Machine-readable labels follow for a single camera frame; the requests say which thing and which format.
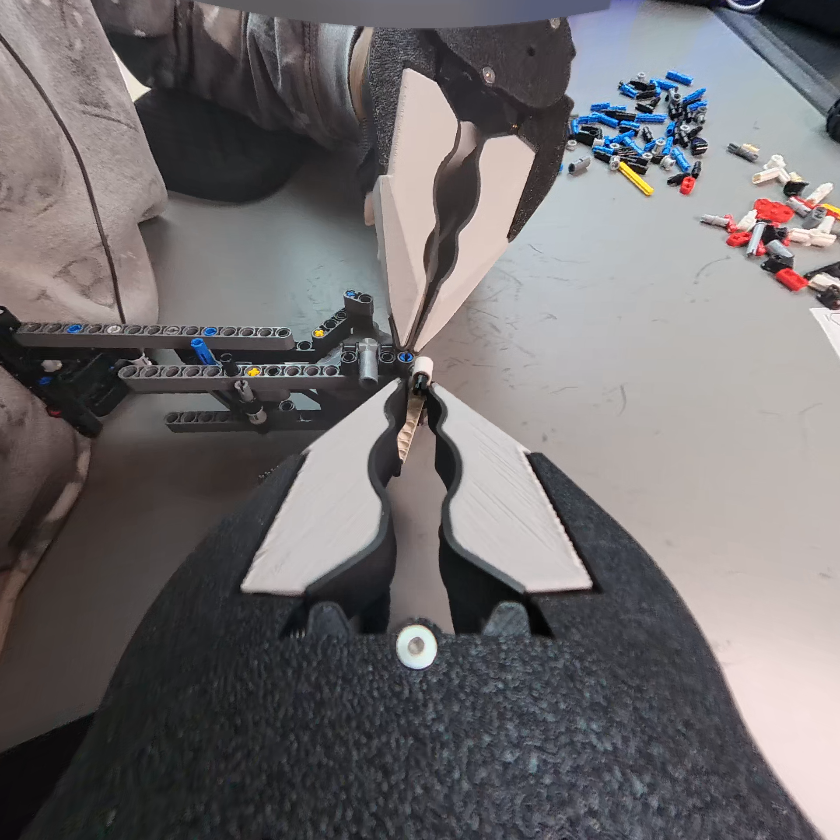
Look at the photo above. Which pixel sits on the grey toy chassis assembly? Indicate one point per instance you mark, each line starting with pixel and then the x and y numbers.
pixel 164 336

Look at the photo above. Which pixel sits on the pile of small toy pins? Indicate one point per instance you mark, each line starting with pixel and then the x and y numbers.
pixel 630 124

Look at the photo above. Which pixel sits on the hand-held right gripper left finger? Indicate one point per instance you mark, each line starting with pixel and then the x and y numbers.
pixel 328 518

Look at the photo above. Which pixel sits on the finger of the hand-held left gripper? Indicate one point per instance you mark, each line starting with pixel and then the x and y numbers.
pixel 413 164
pixel 499 197

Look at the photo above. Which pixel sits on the white perforated toy beam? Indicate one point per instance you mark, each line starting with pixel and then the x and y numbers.
pixel 410 433

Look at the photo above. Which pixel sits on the black toy tyre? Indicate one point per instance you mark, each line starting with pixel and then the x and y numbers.
pixel 833 121

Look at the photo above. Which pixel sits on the person's left hand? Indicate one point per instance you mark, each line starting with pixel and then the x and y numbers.
pixel 361 79

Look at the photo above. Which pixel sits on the small white connector piece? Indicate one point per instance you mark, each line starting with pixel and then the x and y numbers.
pixel 420 382

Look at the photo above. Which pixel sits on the black office chair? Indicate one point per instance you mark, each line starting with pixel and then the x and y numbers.
pixel 216 157

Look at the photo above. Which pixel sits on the pile of red white parts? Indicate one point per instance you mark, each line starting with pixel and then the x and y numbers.
pixel 768 213

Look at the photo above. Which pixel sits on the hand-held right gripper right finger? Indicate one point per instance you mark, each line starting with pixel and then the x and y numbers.
pixel 505 518

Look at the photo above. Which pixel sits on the white sticker sheet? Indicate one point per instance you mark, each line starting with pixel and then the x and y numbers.
pixel 828 331

